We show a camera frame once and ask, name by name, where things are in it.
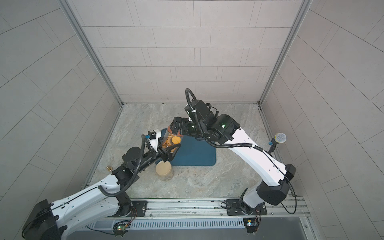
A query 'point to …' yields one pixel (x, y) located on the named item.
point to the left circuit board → (121, 228)
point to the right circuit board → (251, 224)
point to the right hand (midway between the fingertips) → (177, 129)
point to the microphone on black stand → (279, 138)
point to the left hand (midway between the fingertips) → (178, 142)
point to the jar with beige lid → (164, 170)
